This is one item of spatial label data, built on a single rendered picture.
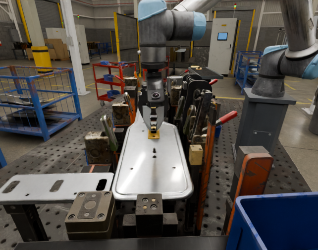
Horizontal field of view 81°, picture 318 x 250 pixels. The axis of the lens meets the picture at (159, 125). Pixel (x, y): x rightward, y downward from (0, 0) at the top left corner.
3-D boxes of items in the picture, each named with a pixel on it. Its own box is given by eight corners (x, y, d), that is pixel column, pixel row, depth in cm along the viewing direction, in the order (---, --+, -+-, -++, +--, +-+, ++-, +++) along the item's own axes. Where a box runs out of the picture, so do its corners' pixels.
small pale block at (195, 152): (183, 224, 72) (189, 144, 57) (191, 224, 72) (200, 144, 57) (184, 233, 69) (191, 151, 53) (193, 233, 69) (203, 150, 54)
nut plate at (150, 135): (148, 127, 65) (148, 124, 65) (159, 127, 65) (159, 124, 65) (147, 139, 58) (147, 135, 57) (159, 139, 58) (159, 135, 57)
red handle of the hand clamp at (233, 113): (190, 131, 64) (232, 107, 61) (193, 136, 65) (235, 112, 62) (193, 137, 60) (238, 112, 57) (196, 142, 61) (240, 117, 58)
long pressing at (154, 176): (139, 82, 171) (139, 81, 171) (164, 82, 172) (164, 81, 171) (107, 202, 46) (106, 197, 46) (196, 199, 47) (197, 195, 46)
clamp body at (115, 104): (117, 153, 118) (111, 100, 103) (136, 153, 118) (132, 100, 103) (114, 161, 109) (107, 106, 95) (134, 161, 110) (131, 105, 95)
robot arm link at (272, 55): (270, 71, 99) (277, 43, 93) (294, 75, 88) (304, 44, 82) (252, 72, 95) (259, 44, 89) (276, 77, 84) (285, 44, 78)
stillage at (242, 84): (235, 85, 598) (240, 53, 558) (261, 86, 581) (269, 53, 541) (240, 94, 492) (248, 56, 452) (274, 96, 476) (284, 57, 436)
